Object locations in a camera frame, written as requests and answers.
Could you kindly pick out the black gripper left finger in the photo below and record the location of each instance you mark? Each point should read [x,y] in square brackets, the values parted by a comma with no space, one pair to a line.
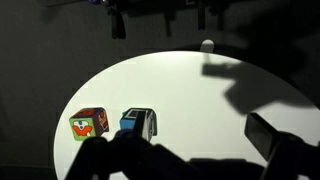
[140,125]

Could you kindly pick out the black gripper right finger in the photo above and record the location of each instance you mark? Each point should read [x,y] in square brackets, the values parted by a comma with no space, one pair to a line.
[263,135]

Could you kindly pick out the green orange purple picture block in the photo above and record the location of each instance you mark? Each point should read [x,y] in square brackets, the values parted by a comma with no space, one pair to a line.
[83,128]

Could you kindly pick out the small white round knob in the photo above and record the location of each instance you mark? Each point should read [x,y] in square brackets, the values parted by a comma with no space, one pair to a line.
[207,45]

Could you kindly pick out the black spring clamp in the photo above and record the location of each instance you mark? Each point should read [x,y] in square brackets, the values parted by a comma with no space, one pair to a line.
[118,23]

